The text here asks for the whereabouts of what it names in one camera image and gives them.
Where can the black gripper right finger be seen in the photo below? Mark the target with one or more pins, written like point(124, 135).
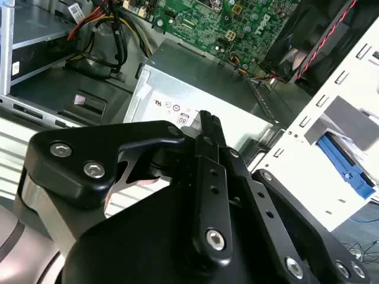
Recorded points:
point(265, 204)

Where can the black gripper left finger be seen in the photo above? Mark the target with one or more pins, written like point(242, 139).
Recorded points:
point(74, 177)

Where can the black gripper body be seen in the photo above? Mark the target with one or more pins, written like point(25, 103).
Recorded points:
point(133, 251)

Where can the hard disk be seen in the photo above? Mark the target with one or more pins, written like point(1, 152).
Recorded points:
point(337, 156)

